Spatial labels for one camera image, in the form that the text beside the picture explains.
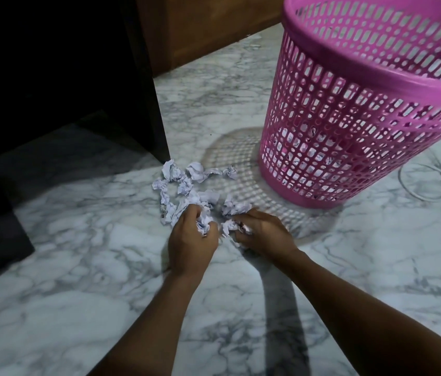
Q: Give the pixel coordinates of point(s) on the pink plastic waste basket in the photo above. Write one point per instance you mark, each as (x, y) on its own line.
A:
(342, 133)

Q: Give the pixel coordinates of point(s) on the white paper ball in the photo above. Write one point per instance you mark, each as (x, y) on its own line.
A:
(226, 227)
(205, 223)

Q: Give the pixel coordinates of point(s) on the dark wooden cabinet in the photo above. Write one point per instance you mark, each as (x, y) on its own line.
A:
(48, 74)

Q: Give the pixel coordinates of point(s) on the person's left forearm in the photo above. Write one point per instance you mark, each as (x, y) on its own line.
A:
(154, 332)

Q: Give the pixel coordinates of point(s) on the brown wooden room door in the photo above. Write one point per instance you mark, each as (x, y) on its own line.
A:
(212, 27)

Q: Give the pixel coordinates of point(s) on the person's right forearm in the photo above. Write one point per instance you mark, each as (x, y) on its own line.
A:
(369, 325)

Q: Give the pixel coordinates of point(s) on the pile of paper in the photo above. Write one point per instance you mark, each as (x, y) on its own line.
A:
(197, 172)

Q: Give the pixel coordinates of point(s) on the person's left hand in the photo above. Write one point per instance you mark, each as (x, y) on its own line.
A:
(189, 250)

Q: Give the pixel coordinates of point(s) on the person's right hand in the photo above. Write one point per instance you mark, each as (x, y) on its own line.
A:
(271, 238)

